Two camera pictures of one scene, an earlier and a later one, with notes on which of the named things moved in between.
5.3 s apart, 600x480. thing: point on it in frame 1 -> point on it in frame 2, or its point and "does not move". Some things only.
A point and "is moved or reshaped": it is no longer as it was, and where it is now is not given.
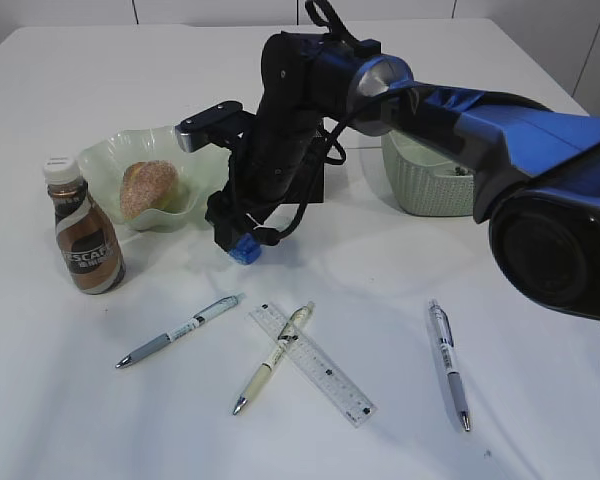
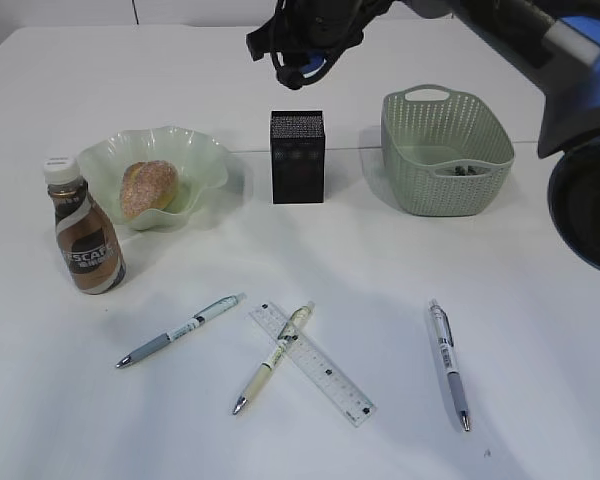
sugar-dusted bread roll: x=148 y=184 does not move
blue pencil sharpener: x=247 y=249 is moved or reshaped
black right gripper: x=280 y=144 -> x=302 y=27
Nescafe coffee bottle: x=86 y=233 does not move
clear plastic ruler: x=351 y=401 does not move
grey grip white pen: x=443 y=327 does not move
